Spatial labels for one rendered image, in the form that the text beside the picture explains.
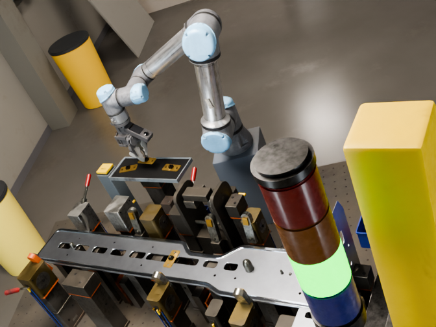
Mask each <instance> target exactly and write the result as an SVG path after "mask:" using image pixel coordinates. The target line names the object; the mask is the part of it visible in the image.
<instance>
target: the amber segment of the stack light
mask: <svg viewBox="0 0 436 327"><path fill-rule="evenodd" d="M274 224H275V226H276V229H277V231H278V233H279V236H280V239H281V240H282V243H283V245H284V248H285V251H286V252H287V255H288V256H289V258H290V259H291V260H293V261H294V262H295V263H298V264H301V265H315V264H318V263H322V262H324V261H326V260H328V259H329V258H331V257H332V256H333V255H334V254H335V253H336V252H337V250H338V248H339V245H340V242H341V238H340V235H339V232H338V229H337V226H336V223H335V219H334V217H333V213H332V210H331V208H330V204H329V202H328V209H327V211H326V213H325V214H324V215H323V217H322V218H321V219H319V220H318V221H317V222H316V223H314V224H312V225H310V226H307V227H305V228H299V229H287V228H282V227H280V226H278V225H277V224H276V223H275V222H274Z"/></svg>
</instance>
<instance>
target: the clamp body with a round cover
mask: <svg viewBox="0 0 436 327"><path fill-rule="evenodd" d="M139 220H140V221H141V223H142V225H143V226H144V228H145V229H146V231H147V233H148V235H149V236H150V237H153V238H160V239H172V240H180V238H179V236H178V234H177V233H176V231H175V229H174V228H173V227H174V225H173V224H172V223H171V221H170V219H169V218H168V216H167V215H166V214H165V212H164V210H163V208H162V207H161V205H160V204H149V205H148V206H147V207H146V209H145V210H144V212H143V213H142V215H141V216H140V218H139ZM187 260H188V262H189V263H188V265H195V263H193V260H192V259H188V258H187Z"/></svg>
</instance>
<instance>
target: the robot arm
mask: <svg viewBox="0 0 436 327"><path fill-rule="evenodd" d="M221 30H222V21H221V19H220V17H219V15H218V14H217V13H216V12H215V11H213V10H210V9H206V8H205V9H201V10H198V11H197V12H195V13H194V14H193V15H192V16H191V17H190V18H189V19H188V20H187V21H186V22H185V23H184V28H183V29H182V30H181V31H179V32H178V33H177V34H176V35H175V36H173V37H172V38H171V39H170V40H169V41H168V42H167V43H166V44H165V45H164V46H162V47H161V48H160V49H159V50H158V51H156V52H155V53H154V54H153V55H152V56H151V57H150V58H149V59H148V60H147V61H146V62H144V63H143V64H140V65H138V66H137V68H136V69H135V70H134V72H133V74H132V76H131V78H130V80H129V82H128V84H127V86H125V87H123V88H118V89H115V87H114V86H113V85H112V84H106V85H104V86H102V87H100V88H99V89H98V91H97V97H98V99H99V101H100V103H101V104H102V106H103V108H104V110H105V112H106V113H107V115H108V117H109V118H110V120H111V123H110V124H111V125H112V126H115V129H116V130H117V132H116V135H115V136H114V138H115V140H116V141H117V143H118V145H119V146H120V147H128V149H129V151H130V152H129V155H131V156H132V157H135V158H137V159H139V160H140V161H142V162H145V158H144V157H143V154H142V153H141V152H140V151H143V153H144V156H145V157H147V158H148V148H147V143H148V142H149V141H150V139H151V138H152V137H153V132H151V131H149V130H147V129H145V128H143V127H141V126H139V125H137V124H135V123H133V122H131V121H130V117H129V114H128V112H127V110H126V108H125V107H126V106H131V105H135V104H141V103H144V102H146V101H147V100H148V99H149V91H148V88H147V86H148V85H149V83H151V82H152V81H153V80H154V79H155V78H156V77H157V76H159V75H160V74H161V73H163V72H164V71H165V70H166V69H167V68H168V67H169V66H171V65H172V64H173V63H174V62H176V61H177V60H178V59H179V58H180V57H181V56H182V55H184V54H186V55H187V56H188V58H189V61H190V62H191V63H192V64H194V66H195V73H196V77H197V84H198V87H199V94H200V101H201V105H202V111H203V116H202V118H201V120H200V122H201V126H202V137H201V143H202V146H203V147H204V148H205V149H206V150H207V151H209V152H212V153H221V154H223V155H225V156H235V155H238V154H241V153H243V152H245V151H246V150H248V149H249V148H250V146H251V145H252V143H253V138H252V135H251V133H250V132H249V131H248V130H247V129H246V128H245V127H244V126H243V124H242V121H241V118H240V116H239V114H238V111H237V108H236V106H235V103H234V101H233V99H232V98H231V97H223V91H222V87H221V79H220V74H219V66H218V61H217V60H218V59H219V58H220V56H221V51H220V46H219V36H220V33H221ZM117 135H118V136H117Z"/></svg>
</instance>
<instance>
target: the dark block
mask: <svg viewBox="0 0 436 327"><path fill-rule="evenodd" d="M225 208H226V210H227V212H228V214H229V216H230V218H231V219H233V222H234V224H235V226H236V228H237V230H238V232H239V235H240V236H241V238H242V240H243V243H244V245H251V244H250V243H248V242H247V237H246V235H245V231H244V228H243V225H242V224H241V215H242V214H243V212H245V211H246V210H247V209H248V204H247V202H246V200H245V198H244V195H243V194H231V196H230V198H229V199H228V202H227V203H226V205H225ZM251 246H254V245H251Z"/></svg>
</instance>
